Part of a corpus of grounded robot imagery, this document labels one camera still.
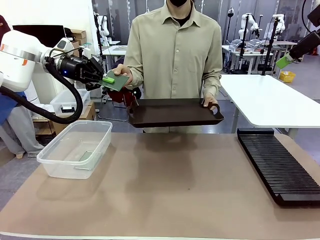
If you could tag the person's right forearm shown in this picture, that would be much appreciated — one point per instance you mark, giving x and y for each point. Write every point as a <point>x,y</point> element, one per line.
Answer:
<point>136,77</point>

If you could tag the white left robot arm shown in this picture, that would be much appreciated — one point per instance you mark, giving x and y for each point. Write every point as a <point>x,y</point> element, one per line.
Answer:
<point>17,55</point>

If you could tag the black monitor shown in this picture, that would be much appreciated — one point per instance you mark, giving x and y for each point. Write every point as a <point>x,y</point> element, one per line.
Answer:
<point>37,32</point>

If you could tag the green perforated PCB board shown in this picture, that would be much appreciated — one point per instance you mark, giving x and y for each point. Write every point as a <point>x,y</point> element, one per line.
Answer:
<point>120,82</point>
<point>86,157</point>

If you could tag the black slotted PCB rack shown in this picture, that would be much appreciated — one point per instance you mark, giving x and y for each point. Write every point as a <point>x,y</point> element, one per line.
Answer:
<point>275,162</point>

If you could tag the black light stand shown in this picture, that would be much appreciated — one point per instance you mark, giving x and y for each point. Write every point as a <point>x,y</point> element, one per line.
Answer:
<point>230,37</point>

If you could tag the black tripod stand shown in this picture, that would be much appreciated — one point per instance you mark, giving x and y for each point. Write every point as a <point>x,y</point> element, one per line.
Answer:
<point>271,45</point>

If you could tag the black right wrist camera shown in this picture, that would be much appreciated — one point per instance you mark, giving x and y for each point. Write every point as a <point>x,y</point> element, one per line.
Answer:
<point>314,13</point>

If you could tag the person's right hand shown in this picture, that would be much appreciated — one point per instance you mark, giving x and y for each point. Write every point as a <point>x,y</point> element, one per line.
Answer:
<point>122,70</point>

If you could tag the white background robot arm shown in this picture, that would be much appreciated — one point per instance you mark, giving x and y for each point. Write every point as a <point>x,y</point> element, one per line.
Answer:
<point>243,25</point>
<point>280,22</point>
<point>103,25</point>

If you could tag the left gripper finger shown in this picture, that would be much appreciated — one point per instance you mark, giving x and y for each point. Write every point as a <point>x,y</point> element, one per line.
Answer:
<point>93,85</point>
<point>96,68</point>

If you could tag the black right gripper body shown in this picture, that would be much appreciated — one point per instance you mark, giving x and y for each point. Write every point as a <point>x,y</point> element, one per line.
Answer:
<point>307,43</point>

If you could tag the clear plastic box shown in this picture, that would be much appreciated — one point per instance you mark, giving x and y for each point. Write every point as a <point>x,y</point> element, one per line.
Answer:
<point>62,150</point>

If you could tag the translucent plastic storage bin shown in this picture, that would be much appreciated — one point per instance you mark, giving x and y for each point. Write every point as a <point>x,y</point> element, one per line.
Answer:
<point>62,102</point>

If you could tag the person's beige shirt torso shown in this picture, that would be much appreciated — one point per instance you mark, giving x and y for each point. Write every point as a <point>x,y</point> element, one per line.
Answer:
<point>175,62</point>

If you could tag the small cardboard box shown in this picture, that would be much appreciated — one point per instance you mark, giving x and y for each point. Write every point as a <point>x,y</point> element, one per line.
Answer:
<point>78,33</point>

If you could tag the white table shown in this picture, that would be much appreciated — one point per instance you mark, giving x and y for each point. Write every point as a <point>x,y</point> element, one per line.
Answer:
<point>270,100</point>

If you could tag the person's left forearm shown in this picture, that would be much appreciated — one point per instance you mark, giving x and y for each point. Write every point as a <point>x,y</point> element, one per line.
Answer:
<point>212,85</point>

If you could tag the dark red chair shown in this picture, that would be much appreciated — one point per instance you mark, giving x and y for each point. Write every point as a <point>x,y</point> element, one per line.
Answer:
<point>120,96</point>

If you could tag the yellow plastic bin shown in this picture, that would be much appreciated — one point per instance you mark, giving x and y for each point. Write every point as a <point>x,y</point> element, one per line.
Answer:
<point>287,76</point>

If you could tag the person's left hand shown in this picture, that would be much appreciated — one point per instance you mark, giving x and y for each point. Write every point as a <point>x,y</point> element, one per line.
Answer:
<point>209,99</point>

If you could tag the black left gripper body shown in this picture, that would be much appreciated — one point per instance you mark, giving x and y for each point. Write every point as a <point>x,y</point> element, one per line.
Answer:
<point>73,68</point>

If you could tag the bystander in grey trousers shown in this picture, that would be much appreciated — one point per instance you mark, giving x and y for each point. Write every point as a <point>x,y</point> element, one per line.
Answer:
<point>20,130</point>

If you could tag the brown plastic tray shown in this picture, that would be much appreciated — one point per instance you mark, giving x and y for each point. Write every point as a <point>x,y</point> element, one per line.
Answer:
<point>175,112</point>

